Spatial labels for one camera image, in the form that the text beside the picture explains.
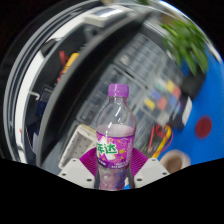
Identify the dark grey shelf unit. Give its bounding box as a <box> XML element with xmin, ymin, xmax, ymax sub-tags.
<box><xmin>3</xmin><ymin>3</ymin><xmax>158</xmax><ymax>168</ymax></box>

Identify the green potted plant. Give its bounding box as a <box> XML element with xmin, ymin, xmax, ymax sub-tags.
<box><xmin>159</xmin><ymin>18</ymin><xmax>210</xmax><ymax>77</ymax></box>

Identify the grey small-drawer cabinet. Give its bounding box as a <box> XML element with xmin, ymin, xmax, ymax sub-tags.
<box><xmin>76</xmin><ymin>64</ymin><xmax>145</xmax><ymax>125</ymax></box>
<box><xmin>113</xmin><ymin>33</ymin><xmax>183</xmax><ymax>89</ymax></box>
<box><xmin>133</xmin><ymin>106</ymin><xmax>168</xmax><ymax>152</ymax></box>

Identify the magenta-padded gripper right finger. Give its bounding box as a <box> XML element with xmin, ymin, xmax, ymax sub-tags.
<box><xmin>128</xmin><ymin>147</ymin><xmax>171</xmax><ymax>190</ymax></box>

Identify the white pegboard bin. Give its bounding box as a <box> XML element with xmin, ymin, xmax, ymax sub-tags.
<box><xmin>58</xmin><ymin>123</ymin><xmax>98</xmax><ymax>170</ymax></box>

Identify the black box with white label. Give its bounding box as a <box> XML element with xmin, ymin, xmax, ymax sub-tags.
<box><xmin>172</xmin><ymin>95</ymin><xmax>194</xmax><ymax>132</ymax></box>

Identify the beige mug with dotted pattern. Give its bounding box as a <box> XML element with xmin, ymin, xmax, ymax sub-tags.
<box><xmin>159</xmin><ymin>149</ymin><xmax>192</xmax><ymax>175</ymax></box>

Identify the clear organizer with coloured parts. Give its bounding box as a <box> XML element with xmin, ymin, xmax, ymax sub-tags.
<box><xmin>142</xmin><ymin>78</ymin><xmax>183</xmax><ymax>118</ymax></box>

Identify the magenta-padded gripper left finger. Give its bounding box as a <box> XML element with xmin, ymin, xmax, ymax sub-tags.
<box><xmin>57</xmin><ymin>147</ymin><xmax>100</xmax><ymax>190</ymax></box>

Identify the flat round red coaster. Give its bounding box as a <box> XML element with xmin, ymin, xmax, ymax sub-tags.
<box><xmin>194</xmin><ymin>115</ymin><xmax>214</xmax><ymax>140</ymax></box>

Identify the clear bottle with purple label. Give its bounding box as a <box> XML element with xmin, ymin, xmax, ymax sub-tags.
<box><xmin>95</xmin><ymin>83</ymin><xmax>138</xmax><ymax>191</ymax></box>

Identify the black zip case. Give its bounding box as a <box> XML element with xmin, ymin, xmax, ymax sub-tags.
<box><xmin>181</xmin><ymin>71</ymin><xmax>207</xmax><ymax>98</ymax></box>

